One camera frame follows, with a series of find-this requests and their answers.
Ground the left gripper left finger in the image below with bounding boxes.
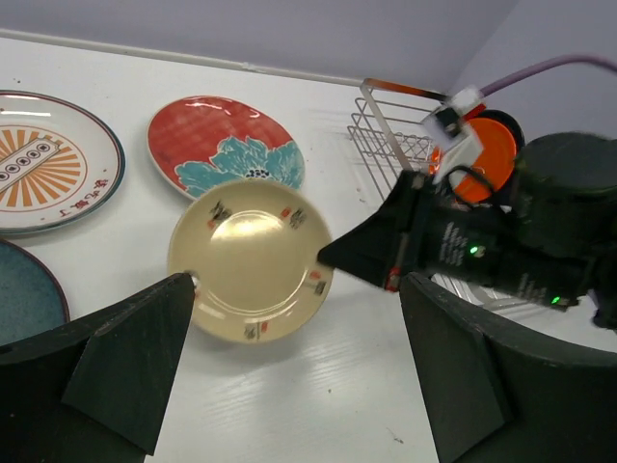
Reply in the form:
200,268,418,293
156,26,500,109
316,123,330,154
1,273,195,462

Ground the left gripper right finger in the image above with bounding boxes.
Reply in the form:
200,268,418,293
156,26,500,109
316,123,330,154
399,273,616,462

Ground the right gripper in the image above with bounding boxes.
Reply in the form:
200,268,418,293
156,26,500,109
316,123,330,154
317,132,616,328

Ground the grey-blue round plate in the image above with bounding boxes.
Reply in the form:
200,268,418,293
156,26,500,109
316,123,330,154
1,239,70,346

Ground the cream yellow plate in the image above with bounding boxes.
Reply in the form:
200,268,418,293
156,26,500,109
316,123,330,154
167,179,334,344

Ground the red plate teal flower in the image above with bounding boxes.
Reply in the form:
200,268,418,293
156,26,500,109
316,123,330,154
147,95,306,200

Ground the white plate orange sunburst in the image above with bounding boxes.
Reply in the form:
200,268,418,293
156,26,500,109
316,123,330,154
1,90,126,236

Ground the metal wire dish rack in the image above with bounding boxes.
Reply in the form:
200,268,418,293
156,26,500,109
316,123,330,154
346,76,526,310

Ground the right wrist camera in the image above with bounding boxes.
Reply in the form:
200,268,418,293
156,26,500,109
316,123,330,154
420,86,485,184

